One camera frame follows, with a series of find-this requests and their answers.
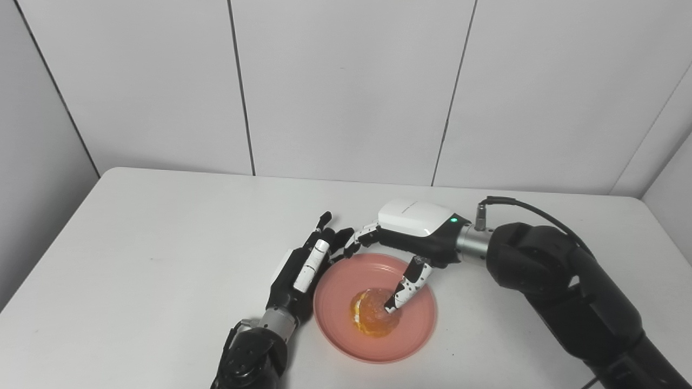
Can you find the pink round plate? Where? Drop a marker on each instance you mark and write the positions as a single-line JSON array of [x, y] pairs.
[[416, 329]]

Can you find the orange glazed cream puff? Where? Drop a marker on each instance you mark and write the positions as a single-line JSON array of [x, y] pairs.
[[370, 319]]

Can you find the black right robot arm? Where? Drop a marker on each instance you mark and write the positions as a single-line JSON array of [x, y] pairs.
[[584, 302]]

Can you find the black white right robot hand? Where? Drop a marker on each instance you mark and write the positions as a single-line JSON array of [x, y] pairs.
[[416, 227]]

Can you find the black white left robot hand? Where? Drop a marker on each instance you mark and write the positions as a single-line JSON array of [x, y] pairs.
[[292, 281]]

